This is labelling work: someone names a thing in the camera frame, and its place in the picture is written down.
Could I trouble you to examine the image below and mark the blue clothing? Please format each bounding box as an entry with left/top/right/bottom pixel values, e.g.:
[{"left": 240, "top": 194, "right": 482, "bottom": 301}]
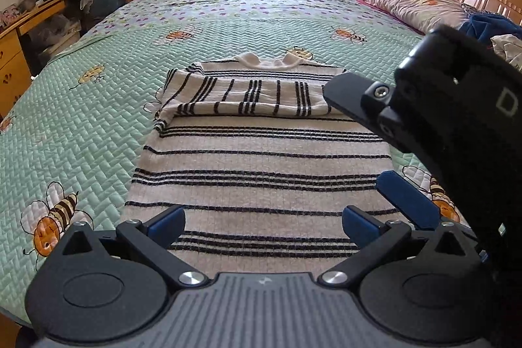
[{"left": 459, "top": 13, "right": 522, "bottom": 45}]

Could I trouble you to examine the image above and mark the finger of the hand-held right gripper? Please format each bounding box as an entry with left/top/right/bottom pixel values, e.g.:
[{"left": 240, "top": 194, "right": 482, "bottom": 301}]
[
  {"left": 324, "top": 72, "right": 395, "bottom": 130},
  {"left": 377, "top": 171, "right": 441, "bottom": 230}
]

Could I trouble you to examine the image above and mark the wooden desk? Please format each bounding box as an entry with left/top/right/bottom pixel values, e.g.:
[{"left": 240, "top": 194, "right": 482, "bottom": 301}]
[{"left": 0, "top": 0, "right": 123, "bottom": 43}]

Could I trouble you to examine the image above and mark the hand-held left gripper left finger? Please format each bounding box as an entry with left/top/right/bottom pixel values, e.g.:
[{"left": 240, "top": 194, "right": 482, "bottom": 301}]
[{"left": 61, "top": 204, "right": 209, "bottom": 289}]

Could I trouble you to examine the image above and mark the green quilted bee bedspread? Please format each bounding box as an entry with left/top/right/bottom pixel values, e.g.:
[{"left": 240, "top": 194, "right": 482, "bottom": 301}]
[{"left": 0, "top": 0, "right": 482, "bottom": 326}]

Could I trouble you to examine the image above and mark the white floral cloth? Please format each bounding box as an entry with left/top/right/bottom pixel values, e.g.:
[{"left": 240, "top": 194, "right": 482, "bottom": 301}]
[{"left": 489, "top": 34, "right": 522, "bottom": 67}]

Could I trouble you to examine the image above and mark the pink floral pillow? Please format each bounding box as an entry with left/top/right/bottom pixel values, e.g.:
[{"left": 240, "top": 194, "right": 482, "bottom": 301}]
[{"left": 351, "top": 0, "right": 468, "bottom": 35}]

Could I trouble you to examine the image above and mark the white black-striped sweater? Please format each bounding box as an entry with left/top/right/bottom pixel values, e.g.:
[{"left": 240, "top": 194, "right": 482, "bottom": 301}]
[{"left": 120, "top": 52, "right": 412, "bottom": 275}]

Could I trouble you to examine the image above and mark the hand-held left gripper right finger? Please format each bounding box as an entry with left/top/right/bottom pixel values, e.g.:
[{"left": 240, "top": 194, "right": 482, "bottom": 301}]
[{"left": 318, "top": 205, "right": 478, "bottom": 289}]

